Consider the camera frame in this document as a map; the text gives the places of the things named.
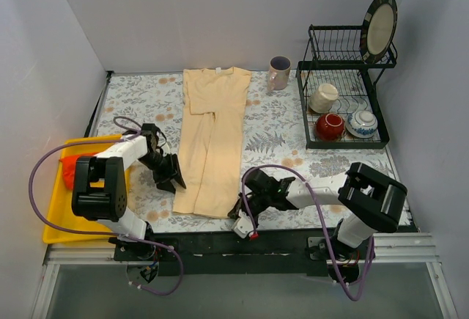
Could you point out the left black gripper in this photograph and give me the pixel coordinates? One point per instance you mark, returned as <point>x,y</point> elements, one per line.
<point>168,169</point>

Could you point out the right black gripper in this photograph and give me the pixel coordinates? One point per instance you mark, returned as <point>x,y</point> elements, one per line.
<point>248,204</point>

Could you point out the beige t shirt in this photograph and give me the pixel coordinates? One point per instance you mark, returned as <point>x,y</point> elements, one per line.
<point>211,141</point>

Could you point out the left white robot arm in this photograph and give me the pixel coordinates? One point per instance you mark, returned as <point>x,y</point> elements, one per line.
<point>100,191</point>

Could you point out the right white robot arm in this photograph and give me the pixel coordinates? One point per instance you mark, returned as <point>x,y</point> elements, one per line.
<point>375,201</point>

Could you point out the floral table mat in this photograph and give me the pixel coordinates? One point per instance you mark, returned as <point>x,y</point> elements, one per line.
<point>273,134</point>

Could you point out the orange red cloth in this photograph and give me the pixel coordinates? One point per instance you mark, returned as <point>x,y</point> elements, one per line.
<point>68,170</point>

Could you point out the yellow plastic tray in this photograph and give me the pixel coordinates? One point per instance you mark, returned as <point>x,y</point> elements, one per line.
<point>60,211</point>

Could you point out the red bowl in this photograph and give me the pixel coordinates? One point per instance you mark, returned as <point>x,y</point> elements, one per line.
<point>329,127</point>

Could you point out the cream ceramic cup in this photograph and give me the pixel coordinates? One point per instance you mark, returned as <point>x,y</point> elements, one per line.
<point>323,98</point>

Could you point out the pink ceramic mug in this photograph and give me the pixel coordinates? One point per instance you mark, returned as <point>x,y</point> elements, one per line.
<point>278,74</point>

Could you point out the white blue patterned bowl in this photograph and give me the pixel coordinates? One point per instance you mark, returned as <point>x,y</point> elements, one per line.
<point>362,124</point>

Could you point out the black rimmed beige plate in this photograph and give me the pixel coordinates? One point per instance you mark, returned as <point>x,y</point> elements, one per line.
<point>378,30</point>

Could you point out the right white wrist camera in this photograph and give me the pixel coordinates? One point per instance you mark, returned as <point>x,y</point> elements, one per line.
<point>244,226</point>

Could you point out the black wire dish rack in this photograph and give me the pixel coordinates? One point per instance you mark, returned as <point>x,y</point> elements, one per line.
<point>333,56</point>

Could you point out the aluminium frame rail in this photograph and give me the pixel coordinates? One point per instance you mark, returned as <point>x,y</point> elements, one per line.
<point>400,247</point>

